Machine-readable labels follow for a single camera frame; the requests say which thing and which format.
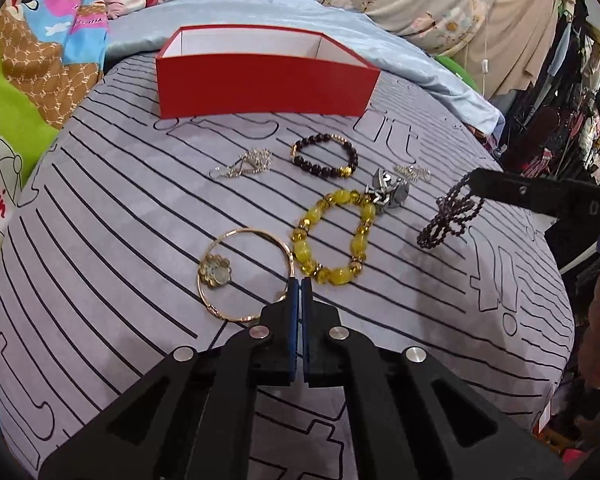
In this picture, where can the silver wrist watch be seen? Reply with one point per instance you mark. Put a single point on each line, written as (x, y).
(392, 195)

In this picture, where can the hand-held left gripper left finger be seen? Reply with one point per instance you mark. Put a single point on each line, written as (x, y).
(293, 320)

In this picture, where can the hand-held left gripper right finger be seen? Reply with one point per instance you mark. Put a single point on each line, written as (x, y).
(306, 320)

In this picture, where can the green cushion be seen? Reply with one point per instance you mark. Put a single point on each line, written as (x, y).
(455, 67)

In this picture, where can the silver drop earrings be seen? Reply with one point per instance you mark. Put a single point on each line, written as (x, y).
(252, 160)

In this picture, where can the gold bangle with flower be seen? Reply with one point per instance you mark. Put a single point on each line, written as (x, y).
(215, 272)

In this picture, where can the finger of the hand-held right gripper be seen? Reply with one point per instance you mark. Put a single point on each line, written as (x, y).
(510, 187)

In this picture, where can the cartoon monkey blanket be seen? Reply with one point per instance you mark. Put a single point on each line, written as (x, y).
(30, 60)

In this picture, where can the red cardboard box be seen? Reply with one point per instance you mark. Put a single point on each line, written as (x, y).
(260, 85)

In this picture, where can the hanging clothes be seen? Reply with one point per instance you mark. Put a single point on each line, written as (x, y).
(570, 110)

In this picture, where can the grey striped bed cover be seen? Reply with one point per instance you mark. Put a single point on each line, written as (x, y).
(130, 210)

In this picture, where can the beige curtain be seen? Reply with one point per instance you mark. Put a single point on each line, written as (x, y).
(530, 35)

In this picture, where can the light blue quilt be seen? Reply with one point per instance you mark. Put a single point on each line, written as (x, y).
(405, 60)

